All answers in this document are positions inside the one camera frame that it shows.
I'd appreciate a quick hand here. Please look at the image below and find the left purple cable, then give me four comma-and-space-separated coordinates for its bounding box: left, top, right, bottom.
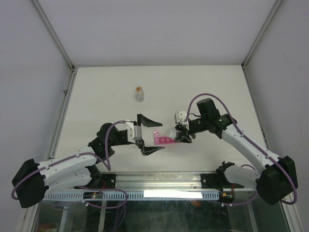
11, 120, 128, 208

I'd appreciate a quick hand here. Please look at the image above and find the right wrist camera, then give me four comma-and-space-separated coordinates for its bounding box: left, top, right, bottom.
174, 111, 189, 126

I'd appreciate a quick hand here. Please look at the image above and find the aluminium frame post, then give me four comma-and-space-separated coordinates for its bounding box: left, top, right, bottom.
29, 0, 75, 70
241, 0, 284, 69

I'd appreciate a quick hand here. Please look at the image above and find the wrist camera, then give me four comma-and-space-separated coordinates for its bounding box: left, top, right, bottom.
174, 111, 189, 126
125, 121, 142, 143

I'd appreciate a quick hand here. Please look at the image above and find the white slotted cable duct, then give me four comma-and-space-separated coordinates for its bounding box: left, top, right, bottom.
44, 189, 219, 202

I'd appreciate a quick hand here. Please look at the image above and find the pink pill organizer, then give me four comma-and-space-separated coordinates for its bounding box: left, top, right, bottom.
154, 130, 175, 145

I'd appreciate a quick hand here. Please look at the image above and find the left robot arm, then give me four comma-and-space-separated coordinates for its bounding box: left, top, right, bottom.
11, 114, 162, 208

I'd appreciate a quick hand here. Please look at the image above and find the right aluminium frame post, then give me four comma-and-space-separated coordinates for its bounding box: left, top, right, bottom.
241, 0, 284, 69

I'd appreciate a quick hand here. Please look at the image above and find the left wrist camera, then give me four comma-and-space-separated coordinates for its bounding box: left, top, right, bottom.
125, 121, 142, 143

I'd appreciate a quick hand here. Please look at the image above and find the white blue pill bottle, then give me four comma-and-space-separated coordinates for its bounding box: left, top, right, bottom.
165, 128, 181, 141

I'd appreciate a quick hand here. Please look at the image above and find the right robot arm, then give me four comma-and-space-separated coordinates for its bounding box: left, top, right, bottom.
170, 98, 298, 205

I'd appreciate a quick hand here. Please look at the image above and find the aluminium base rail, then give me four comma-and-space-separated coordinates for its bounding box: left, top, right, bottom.
31, 170, 266, 193

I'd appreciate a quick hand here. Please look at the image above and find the left aluminium frame post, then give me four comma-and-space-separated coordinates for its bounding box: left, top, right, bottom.
29, 0, 75, 70

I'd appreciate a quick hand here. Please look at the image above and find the clear glass pill bottle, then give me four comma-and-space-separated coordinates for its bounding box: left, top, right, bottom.
135, 89, 144, 102

